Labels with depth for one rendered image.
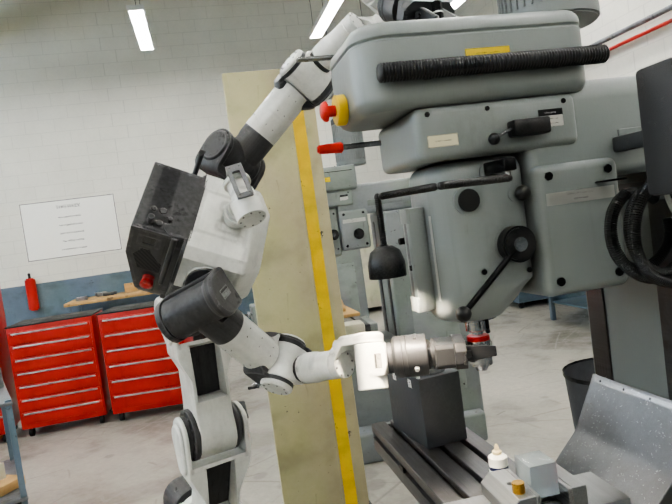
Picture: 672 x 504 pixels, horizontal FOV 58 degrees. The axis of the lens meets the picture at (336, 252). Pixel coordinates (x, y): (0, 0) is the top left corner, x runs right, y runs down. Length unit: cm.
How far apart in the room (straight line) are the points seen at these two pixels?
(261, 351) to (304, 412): 167
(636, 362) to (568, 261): 37
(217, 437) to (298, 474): 143
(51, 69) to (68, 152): 130
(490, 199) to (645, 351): 52
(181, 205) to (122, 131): 899
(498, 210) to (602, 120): 28
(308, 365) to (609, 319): 72
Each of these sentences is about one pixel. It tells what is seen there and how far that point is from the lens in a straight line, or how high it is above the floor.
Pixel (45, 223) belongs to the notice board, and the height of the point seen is 211.
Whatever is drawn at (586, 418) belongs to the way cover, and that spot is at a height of 98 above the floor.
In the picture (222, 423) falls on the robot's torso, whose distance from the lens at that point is 174.
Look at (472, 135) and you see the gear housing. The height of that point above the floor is 167.
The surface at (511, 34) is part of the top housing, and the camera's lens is 124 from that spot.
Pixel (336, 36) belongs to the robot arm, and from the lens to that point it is 153.
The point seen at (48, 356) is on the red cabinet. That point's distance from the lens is 599.
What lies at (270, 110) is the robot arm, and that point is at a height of 184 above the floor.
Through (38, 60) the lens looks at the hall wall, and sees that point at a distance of 1081.
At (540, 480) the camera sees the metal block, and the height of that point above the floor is 104.
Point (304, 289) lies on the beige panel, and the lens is 293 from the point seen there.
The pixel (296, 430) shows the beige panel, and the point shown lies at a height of 56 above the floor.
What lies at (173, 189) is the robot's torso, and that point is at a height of 167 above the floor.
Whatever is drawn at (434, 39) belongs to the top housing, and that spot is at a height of 185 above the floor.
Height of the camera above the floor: 155
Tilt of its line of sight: 3 degrees down
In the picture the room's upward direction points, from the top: 8 degrees counter-clockwise
